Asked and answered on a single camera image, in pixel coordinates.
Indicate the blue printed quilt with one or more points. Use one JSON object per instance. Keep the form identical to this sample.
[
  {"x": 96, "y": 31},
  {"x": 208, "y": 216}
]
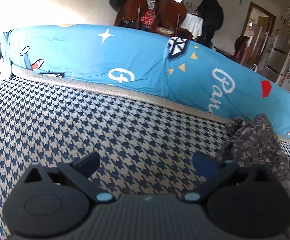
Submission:
[{"x": 135, "y": 55}]

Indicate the houndstooth bed cover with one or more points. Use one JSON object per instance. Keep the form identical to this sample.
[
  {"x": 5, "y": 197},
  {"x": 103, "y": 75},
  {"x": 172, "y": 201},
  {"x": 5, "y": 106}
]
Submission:
[{"x": 85, "y": 125}]

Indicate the brown wooden chair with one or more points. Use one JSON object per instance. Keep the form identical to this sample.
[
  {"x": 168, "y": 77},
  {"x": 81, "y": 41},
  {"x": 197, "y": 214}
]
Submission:
[
  {"x": 132, "y": 10},
  {"x": 171, "y": 12}
]

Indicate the wooden door frame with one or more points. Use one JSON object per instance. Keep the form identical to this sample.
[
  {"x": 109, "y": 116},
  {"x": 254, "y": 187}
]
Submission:
[{"x": 249, "y": 30}]

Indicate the white wall switch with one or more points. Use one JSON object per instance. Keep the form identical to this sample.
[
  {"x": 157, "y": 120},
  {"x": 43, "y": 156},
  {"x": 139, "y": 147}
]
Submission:
[{"x": 189, "y": 4}]

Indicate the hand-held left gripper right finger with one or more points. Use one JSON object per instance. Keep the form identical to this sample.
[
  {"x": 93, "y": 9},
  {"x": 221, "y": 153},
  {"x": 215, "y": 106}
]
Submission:
[{"x": 204, "y": 163}]

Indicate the red floral cloth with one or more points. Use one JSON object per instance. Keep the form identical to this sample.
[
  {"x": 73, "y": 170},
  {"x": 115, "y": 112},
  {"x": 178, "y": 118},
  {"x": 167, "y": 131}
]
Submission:
[{"x": 148, "y": 17}]

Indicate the silver refrigerator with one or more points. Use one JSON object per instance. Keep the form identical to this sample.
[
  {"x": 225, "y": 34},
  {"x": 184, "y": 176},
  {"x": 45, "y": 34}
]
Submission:
[{"x": 284, "y": 42}]

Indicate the table with white cloth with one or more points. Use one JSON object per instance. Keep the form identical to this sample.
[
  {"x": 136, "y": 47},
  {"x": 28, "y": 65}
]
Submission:
[{"x": 193, "y": 23}]

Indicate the grey patterned fleece jacket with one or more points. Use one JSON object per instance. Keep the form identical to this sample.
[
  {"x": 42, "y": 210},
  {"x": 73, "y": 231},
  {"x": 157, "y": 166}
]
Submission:
[{"x": 259, "y": 145}]

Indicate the round dark chair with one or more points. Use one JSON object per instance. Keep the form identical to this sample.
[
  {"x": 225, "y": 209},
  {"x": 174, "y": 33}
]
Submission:
[{"x": 239, "y": 46}]

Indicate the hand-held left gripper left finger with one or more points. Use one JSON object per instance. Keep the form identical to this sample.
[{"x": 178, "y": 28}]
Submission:
[{"x": 90, "y": 160}]

